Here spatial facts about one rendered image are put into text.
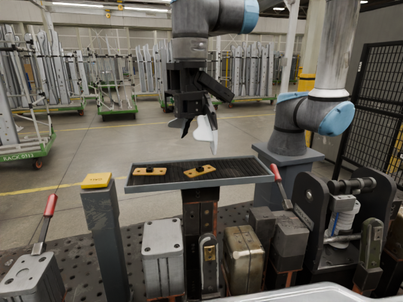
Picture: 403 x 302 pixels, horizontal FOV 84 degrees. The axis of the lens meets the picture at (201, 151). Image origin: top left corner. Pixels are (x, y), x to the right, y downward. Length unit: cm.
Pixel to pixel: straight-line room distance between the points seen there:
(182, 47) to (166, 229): 37
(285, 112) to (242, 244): 54
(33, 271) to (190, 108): 44
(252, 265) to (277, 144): 52
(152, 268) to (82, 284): 56
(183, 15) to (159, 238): 43
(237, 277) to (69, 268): 72
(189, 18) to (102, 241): 58
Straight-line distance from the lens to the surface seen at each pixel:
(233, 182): 57
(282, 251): 59
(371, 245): 67
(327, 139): 358
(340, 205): 59
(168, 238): 48
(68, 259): 113
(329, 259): 71
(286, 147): 92
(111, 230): 67
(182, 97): 48
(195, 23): 50
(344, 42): 80
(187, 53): 49
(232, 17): 54
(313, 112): 81
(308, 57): 840
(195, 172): 59
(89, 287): 100
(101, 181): 60
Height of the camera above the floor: 143
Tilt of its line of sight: 21 degrees down
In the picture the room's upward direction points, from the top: straight up
